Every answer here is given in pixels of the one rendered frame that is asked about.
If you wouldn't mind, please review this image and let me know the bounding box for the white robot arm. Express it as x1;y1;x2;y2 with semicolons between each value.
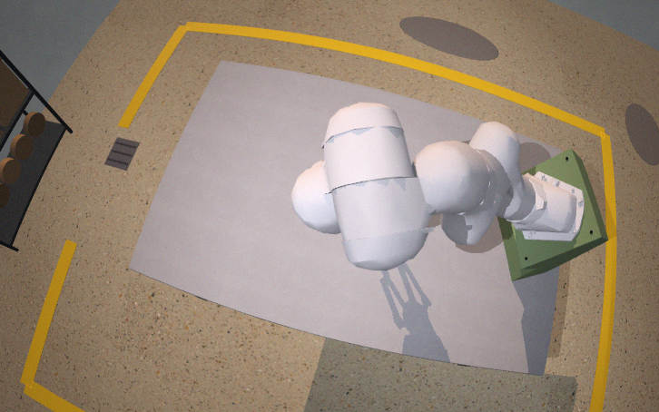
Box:
291;103;585;270

